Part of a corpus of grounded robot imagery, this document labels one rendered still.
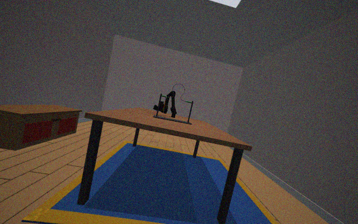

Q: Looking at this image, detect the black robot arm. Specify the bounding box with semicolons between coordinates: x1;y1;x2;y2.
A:
160;91;177;118

